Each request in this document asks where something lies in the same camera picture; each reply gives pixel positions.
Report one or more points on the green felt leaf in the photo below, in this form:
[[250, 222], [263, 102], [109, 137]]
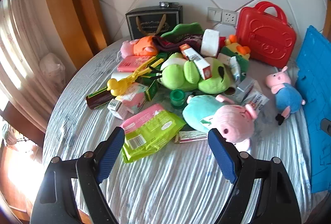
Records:
[[183, 30]]

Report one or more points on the white cardboard tube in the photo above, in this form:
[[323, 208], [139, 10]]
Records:
[[120, 75]]

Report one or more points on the green round jar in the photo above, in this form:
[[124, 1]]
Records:
[[177, 98]]

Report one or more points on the pink tissue pack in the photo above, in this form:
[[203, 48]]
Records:
[[131, 63]]

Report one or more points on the orange pink pig plush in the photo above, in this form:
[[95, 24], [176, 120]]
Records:
[[139, 47]]

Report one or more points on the black coffee cup gift box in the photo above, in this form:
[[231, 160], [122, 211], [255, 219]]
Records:
[[154, 20]]

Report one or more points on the green frog plush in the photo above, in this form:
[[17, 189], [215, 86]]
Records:
[[180, 73]]

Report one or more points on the small George pig plush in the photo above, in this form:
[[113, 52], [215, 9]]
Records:
[[288, 99]]

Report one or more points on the white tissue pack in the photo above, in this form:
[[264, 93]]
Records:
[[210, 43]]

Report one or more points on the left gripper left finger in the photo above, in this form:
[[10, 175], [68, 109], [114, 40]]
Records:
[[55, 202]]

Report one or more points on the red toy suitcase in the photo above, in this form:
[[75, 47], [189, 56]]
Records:
[[265, 30]]

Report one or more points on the white barcode medicine box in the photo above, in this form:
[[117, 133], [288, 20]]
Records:
[[118, 109]]

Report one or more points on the yellow duck snowball clamp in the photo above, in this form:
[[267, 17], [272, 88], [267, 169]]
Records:
[[118, 88]]

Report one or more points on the orange white long box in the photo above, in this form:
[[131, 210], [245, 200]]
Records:
[[202, 65]]

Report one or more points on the white blue plastic bag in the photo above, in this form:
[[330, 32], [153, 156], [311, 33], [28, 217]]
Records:
[[256, 98]]

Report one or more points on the wall socket panel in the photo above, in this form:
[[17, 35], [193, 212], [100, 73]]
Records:
[[222, 16]]

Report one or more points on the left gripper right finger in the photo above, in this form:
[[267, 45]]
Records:
[[276, 200]]

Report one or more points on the green yellow duck plush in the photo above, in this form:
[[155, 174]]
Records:
[[242, 53]]

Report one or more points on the purple white medicine box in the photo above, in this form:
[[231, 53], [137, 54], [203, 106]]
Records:
[[189, 136]]

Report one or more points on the green wet wipes pack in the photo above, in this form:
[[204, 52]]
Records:
[[152, 136]]

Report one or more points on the blue plastic storage crate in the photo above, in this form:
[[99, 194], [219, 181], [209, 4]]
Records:
[[313, 83]]

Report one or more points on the green tea box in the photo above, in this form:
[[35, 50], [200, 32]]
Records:
[[151, 79]]

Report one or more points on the brown medicine bottle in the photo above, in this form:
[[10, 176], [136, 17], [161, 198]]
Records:
[[99, 98]]

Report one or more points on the dark maroon knit hat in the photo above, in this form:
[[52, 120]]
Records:
[[194, 41]]

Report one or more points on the large Peppa pig plush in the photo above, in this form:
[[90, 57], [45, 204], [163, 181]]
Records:
[[234, 122]]

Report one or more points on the pink sanitary pad pack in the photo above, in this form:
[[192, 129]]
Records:
[[141, 118]]

